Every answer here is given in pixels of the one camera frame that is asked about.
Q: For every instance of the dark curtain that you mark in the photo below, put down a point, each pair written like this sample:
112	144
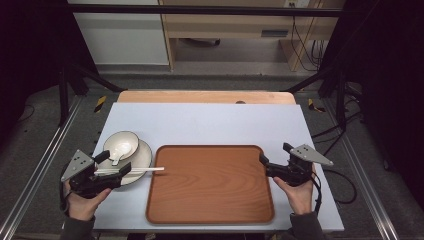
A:
26	50
386	83

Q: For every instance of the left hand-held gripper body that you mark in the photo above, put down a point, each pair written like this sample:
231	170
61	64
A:
77	165

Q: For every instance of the person's right hand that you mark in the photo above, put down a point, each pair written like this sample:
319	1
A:
300	196

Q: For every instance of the brown wooden tray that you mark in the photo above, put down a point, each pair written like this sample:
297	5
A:
210	186

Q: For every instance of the person's left hand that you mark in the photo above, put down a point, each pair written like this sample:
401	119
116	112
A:
81	204

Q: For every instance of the white ceramic plate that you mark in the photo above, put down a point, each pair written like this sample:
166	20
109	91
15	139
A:
143	156

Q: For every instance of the light wooden desk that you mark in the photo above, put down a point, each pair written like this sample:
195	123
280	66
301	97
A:
230	23

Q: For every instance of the white wall socket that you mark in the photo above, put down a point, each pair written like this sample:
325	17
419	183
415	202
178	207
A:
296	3

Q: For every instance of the white chopstick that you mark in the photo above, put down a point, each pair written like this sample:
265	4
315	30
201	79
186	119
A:
146	168
140	171

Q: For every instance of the white ceramic bowl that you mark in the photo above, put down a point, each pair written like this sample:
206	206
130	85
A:
128	140

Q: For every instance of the white table board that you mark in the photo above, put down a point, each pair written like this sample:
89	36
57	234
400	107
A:
213	123

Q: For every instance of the yellow black tape marker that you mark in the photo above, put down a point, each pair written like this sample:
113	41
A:
100	103
312	105

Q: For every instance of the black metal stand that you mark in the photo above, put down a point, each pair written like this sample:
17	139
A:
340	93
63	93

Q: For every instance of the silver floor rail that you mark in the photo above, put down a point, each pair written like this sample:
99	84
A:
366	180
40	166

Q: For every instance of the white cabinet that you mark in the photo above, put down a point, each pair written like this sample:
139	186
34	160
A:
123	40

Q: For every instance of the light wooden table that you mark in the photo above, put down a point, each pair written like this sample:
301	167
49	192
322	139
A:
186	97

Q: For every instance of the black metal frame bar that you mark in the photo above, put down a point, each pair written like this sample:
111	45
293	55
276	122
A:
206	10

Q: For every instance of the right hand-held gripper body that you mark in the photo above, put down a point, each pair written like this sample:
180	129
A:
301	160

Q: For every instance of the white ceramic spoon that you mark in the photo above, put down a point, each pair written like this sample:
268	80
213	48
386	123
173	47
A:
120	150

